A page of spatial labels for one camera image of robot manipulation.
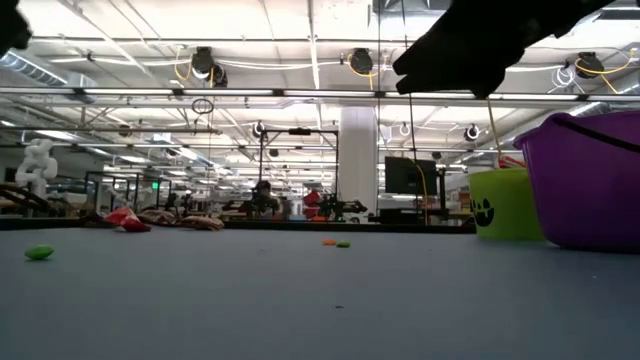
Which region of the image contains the black reel yellow cord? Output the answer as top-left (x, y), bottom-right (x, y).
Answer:
top-left (573, 47), bottom-right (640, 96)
top-left (173, 45), bottom-right (229, 89)
top-left (347, 47), bottom-right (376, 80)

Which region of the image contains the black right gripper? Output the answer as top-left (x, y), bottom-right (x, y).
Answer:
top-left (392, 0), bottom-right (617, 99)

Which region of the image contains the black background monitor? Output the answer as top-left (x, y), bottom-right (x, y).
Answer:
top-left (383, 155), bottom-right (439, 196)

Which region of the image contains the person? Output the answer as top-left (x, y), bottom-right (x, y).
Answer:
top-left (247, 179), bottom-right (281, 221)

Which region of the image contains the silver air duct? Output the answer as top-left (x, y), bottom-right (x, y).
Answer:
top-left (0, 44), bottom-right (99, 89)

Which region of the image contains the black gantry frame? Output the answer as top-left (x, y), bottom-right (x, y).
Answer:
top-left (257, 127), bottom-right (341, 201)

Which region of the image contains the red background cart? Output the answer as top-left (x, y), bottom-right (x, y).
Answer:
top-left (302, 188), bottom-right (324, 221)

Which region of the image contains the green plastic basket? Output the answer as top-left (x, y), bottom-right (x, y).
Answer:
top-left (468, 167), bottom-right (546, 241)

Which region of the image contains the purple plastic basket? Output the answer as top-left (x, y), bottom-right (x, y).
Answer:
top-left (512, 110), bottom-right (640, 254)

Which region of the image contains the white pillar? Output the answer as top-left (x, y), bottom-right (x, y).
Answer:
top-left (338, 105), bottom-right (380, 202)

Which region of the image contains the black background robot rig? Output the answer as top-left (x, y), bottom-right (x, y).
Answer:
top-left (219, 193), bottom-right (370, 222)

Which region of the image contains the black frame enclosure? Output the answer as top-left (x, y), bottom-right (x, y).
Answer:
top-left (83, 170), bottom-right (174, 214)

